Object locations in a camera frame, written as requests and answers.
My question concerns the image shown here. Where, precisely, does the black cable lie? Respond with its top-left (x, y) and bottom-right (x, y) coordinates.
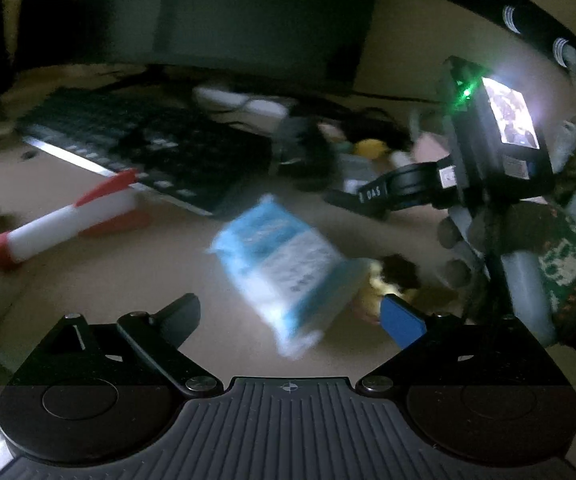
top-left (318, 87), bottom-right (449, 148)

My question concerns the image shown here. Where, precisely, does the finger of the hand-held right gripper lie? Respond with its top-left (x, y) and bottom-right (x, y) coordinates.
top-left (325, 190), bottom-right (394, 221)

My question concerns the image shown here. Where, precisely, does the red and white toy rocket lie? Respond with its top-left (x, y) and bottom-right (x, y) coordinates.
top-left (0, 169), bottom-right (154, 273)

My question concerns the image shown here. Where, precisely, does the black wall power rail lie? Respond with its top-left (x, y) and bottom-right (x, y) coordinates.
top-left (390, 0), bottom-right (576, 93)

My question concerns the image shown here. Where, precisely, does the blue tissue packet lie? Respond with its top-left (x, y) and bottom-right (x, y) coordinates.
top-left (208, 194), bottom-right (364, 358)

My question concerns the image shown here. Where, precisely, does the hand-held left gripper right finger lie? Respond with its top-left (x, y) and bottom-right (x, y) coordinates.
top-left (355, 294), bottom-right (564, 396)

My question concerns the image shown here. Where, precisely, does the black computer monitor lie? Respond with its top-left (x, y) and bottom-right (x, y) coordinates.
top-left (15, 0), bottom-right (386, 88)

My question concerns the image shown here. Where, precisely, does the white power strip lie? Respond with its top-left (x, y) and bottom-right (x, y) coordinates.
top-left (193, 85), bottom-right (294, 121)

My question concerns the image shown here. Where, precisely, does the black plush toy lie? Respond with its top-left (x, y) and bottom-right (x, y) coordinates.
top-left (270, 117), bottom-right (341, 191)

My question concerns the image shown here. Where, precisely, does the yellow spiky ball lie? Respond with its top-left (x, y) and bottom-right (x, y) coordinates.
top-left (353, 139), bottom-right (389, 161)

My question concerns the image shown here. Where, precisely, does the white plug cable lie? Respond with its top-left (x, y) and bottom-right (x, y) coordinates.
top-left (553, 37), bottom-right (576, 173)

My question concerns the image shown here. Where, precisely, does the black keyboard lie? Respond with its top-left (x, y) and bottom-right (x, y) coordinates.
top-left (15, 87), bottom-right (274, 216)

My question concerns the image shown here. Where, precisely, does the yellow and brown toy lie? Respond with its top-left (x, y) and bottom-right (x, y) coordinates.
top-left (358, 255), bottom-right (421, 321)

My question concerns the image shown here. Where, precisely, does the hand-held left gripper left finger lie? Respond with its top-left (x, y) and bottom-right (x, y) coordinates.
top-left (15, 293), bottom-right (223, 396)

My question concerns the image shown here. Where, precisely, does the person's right hand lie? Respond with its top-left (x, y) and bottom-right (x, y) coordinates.
top-left (438, 209), bottom-right (490, 292)

